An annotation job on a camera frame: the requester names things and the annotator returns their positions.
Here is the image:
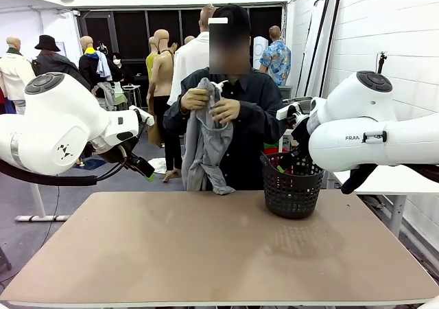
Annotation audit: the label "white side table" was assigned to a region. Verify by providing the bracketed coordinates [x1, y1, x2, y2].
[331, 170, 439, 238]

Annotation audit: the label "grey training pants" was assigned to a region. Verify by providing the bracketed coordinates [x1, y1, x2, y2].
[180, 78, 237, 196]

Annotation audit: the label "black perforated plastic basket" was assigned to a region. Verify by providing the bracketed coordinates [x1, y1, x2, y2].
[259, 150, 325, 220]

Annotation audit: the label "white cloth on floor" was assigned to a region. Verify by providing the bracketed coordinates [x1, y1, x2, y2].
[149, 157, 169, 174]

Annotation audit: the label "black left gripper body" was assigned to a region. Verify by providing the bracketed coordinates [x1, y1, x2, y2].
[102, 140, 138, 172]

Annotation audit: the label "black stand leg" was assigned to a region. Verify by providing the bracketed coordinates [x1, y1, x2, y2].
[0, 245, 13, 272]

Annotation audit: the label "person in dark shirt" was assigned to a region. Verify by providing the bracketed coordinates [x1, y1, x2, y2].
[163, 23, 287, 192]

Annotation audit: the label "mannequin with yellow scarf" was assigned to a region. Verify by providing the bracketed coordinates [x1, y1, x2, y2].
[78, 35, 113, 94]

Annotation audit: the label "person's left forearm dark sleeve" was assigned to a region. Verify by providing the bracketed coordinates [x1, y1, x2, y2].
[238, 108, 287, 145]

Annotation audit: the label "small black tripod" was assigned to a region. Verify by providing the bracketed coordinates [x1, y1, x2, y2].
[376, 51, 389, 75]

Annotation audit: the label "white table with T-foot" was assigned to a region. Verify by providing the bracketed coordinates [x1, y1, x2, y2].
[14, 181, 71, 223]

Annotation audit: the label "mannequin in yellow top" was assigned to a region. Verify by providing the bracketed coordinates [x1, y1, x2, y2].
[145, 36, 161, 82]

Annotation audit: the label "black bucket hat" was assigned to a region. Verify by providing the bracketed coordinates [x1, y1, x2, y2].
[34, 34, 62, 53]

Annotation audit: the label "mannequin in white shirt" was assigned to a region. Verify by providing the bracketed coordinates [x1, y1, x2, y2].
[167, 3, 217, 106]

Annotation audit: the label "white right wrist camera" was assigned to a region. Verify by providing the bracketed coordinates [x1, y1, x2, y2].
[276, 98, 317, 124]

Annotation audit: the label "man in blue floral shirt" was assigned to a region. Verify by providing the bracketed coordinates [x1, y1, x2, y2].
[259, 25, 292, 87]

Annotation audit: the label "thin black floor cable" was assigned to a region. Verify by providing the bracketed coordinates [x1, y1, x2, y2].
[0, 184, 62, 284]

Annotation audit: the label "grey hanging garment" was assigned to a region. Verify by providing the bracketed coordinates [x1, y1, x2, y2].
[97, 81, 118, 112]

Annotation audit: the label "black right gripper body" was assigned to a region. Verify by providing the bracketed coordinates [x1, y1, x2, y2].
[290, 117, 312, 158]

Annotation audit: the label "black cap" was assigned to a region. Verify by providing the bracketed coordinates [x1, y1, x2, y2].
[212, 3, 252, 25]

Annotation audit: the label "person's left hand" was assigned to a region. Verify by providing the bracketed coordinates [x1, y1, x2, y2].
[208, 98, 241, 126]

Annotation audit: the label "person with white face mask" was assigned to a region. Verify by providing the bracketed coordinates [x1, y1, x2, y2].
[108, 51, 135, 84]

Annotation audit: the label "person's right hand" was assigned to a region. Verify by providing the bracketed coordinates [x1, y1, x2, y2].
[180, 87, 211, 113]

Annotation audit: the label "mannequin in cream jacket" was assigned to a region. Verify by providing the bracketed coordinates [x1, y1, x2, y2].
[0, 36, 37, 115]

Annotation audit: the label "black-framed white panel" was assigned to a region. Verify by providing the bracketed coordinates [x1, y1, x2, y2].
[308, 0, 342, 99]
[296, 0, 331, 99]

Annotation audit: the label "bare mannequin with black pants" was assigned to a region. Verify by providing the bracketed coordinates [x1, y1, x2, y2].
[146, 29, 183, 183]

